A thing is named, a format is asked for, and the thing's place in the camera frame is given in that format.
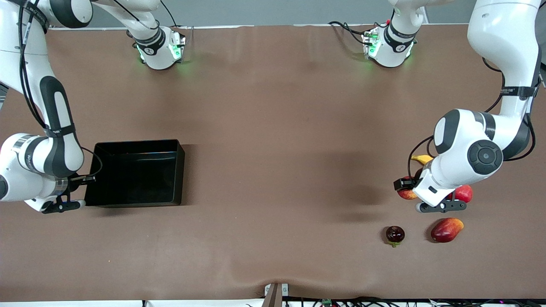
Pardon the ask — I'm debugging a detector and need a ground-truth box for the red yellow apple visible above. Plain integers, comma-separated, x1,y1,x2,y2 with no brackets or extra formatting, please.
397,176,419,201

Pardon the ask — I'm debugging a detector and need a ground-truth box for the black plastic box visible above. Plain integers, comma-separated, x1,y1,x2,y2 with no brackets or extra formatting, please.
84,139,186,208

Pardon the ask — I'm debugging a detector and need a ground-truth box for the dark purple mangosteen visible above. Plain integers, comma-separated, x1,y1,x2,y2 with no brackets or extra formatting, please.
386,226,406,248

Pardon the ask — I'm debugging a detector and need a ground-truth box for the red pomegranate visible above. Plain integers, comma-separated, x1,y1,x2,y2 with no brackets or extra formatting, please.
446,184,473,204

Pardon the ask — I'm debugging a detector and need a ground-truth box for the red yellow mango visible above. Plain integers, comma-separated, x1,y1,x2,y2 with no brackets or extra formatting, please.
430,217,464,243

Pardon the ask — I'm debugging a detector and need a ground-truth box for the brown table mat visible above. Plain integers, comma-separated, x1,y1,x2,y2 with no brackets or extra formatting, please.
0,23,546,301

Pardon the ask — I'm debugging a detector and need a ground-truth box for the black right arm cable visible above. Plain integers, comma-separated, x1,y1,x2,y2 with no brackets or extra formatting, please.
17,0,103,182

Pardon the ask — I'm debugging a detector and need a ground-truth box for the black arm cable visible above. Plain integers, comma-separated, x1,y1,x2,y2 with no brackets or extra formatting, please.
17,0,103,182
407,58,538,188

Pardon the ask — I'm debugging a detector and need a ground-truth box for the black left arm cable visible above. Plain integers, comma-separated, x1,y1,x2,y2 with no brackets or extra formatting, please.
407,58,538,188

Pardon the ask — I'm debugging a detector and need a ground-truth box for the black base cable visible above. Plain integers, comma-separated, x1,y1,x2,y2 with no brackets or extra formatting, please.
328,20,365,35
160,0,178,27
341,23,368,45

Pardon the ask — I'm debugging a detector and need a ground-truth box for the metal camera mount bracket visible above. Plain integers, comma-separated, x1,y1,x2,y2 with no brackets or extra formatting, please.
264,283,289,307

